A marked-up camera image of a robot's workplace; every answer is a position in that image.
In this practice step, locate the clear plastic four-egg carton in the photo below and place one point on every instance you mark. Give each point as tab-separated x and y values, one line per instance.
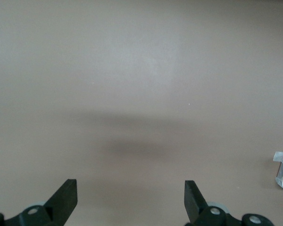
281	157

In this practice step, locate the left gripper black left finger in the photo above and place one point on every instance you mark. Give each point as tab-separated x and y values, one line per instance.
59	209

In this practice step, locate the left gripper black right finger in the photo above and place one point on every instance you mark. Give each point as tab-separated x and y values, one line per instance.
197	212

